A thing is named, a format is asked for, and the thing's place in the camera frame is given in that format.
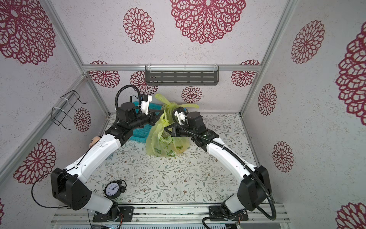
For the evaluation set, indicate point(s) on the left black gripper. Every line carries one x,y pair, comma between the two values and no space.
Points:
153,117

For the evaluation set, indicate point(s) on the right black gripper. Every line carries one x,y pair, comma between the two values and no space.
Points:
173,130

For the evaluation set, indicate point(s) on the yellow plastic bag top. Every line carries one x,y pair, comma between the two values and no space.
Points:
169,107

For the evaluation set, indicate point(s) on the yellow plastic bag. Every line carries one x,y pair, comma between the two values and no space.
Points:
159,143
169,107

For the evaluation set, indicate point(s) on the yellow plastic bag bottom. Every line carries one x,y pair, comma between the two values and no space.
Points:
159,143

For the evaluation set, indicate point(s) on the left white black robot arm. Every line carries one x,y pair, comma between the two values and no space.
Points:
69,185

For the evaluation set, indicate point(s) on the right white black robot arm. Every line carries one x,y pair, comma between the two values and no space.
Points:
254,182

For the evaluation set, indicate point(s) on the teal plastic basket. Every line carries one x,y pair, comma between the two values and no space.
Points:
141,134

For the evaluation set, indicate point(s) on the plush doll toy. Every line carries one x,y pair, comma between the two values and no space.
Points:
94,140

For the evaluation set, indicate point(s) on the black alarm clock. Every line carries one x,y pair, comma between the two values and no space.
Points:
115,188

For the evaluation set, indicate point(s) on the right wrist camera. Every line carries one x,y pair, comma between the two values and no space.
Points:
181,117

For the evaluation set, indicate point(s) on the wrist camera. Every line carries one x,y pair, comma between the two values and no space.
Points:
181,117
144,104

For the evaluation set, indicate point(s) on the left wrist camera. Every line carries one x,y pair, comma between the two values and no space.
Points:
144,104

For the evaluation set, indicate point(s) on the grey wall shelf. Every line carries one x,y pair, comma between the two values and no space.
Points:
182,76

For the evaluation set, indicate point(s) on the black wire wall rack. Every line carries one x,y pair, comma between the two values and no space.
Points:
59,114

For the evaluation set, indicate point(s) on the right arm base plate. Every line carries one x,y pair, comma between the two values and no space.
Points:
221,213

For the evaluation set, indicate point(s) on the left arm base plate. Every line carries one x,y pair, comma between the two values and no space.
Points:
123,213

